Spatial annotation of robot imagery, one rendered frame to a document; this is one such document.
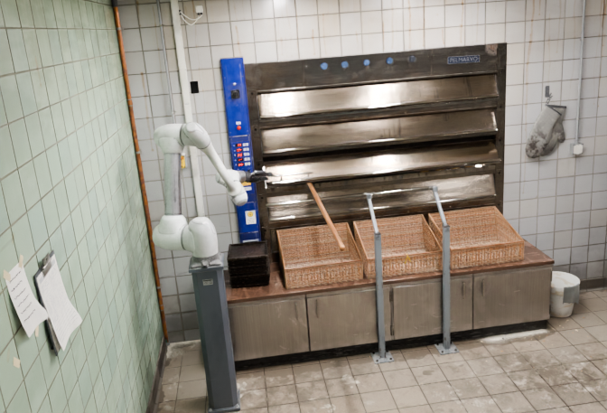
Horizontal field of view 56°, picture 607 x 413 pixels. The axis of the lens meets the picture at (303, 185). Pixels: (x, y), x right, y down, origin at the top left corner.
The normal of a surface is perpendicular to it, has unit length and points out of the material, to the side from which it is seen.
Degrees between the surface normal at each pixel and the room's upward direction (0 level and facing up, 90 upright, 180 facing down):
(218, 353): 90
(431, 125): 70
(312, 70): 90
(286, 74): 91
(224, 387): 90
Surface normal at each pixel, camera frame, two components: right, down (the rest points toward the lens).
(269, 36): 0.13, 0.26
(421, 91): 0.07, -0.09
